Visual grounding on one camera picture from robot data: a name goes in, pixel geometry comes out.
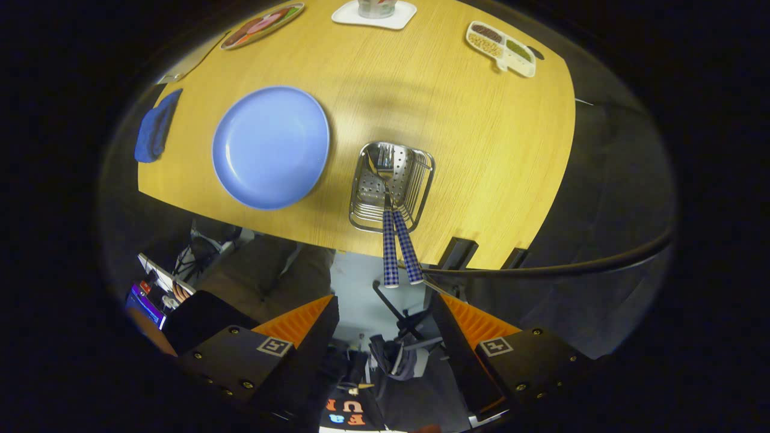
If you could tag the blue folded cloth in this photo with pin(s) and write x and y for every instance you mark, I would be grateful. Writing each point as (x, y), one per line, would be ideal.
(155, 129)

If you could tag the black backdrop cloth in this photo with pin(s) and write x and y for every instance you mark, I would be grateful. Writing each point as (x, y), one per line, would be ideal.
(601, 198)

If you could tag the white divided snack dish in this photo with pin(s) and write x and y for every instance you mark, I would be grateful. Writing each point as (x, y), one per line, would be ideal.
(499, 51)

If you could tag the electronic devices on floor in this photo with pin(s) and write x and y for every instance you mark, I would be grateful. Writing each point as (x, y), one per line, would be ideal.
(159, 288)

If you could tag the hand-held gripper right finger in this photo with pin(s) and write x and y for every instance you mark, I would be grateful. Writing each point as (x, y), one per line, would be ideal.
(460, 361)

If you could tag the person's grey trouser leg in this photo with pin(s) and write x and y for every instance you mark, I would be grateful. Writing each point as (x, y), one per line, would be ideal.
(264, 270)

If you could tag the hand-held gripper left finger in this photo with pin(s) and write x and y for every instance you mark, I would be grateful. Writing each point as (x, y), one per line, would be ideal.
(304, 361)

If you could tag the black office chair base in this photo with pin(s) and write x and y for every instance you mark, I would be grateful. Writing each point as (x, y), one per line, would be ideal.
(409, 328)

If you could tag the blue round plate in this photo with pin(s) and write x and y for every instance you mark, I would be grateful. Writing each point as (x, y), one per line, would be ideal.
(271, 147)

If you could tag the grey plate of food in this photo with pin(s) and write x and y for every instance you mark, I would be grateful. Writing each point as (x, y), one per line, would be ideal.
(261, 27)

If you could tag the white square coaster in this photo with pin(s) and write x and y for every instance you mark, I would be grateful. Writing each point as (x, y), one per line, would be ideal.
(400, 21)

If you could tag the black table bracket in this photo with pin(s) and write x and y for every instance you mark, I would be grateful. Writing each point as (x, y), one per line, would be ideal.
(515, 258)
(457, 254)

